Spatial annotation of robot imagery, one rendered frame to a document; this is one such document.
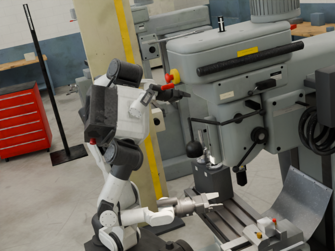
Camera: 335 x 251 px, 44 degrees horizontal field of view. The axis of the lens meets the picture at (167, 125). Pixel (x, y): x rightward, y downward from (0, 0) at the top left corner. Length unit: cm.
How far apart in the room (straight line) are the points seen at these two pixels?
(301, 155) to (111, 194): 95
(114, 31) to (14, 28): 733
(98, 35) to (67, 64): 739
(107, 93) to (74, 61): 878
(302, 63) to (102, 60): 190
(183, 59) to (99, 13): 181
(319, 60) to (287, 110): 25
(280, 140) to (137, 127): 63
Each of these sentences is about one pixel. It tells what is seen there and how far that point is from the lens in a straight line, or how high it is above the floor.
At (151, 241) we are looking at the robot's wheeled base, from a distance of 275.
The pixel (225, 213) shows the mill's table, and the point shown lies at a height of 94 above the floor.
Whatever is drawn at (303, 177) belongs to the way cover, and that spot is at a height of 108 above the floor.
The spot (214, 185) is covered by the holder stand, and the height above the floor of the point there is 106.
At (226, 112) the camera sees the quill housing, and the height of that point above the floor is 158.
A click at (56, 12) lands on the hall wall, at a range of 1055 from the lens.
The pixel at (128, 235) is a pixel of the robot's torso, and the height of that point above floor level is 75.
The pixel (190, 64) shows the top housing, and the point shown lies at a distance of 153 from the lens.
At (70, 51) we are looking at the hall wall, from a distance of 1063.
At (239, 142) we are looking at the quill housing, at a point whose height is 145.
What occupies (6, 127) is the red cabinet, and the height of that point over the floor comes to 53.
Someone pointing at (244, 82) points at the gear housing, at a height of 170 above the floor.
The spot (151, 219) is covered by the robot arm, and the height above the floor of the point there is 114.
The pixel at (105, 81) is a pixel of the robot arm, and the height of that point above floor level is 169.
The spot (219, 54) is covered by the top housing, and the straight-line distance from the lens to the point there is 156.
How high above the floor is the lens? 214
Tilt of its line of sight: 20 degrees down
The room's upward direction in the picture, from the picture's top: 11 degrees counter-clockwise
